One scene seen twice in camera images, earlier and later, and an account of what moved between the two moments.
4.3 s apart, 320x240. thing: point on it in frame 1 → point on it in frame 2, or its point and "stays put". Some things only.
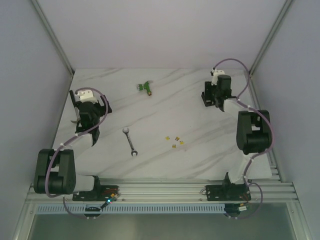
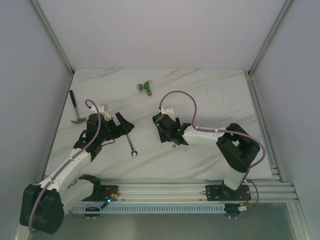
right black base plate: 227,192 stays put
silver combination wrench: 134,152 stays put
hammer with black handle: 73,98 stays put
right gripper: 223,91 → 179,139
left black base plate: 106,191 stays put
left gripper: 73,105 → 117,127
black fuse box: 208,95 → 166,126
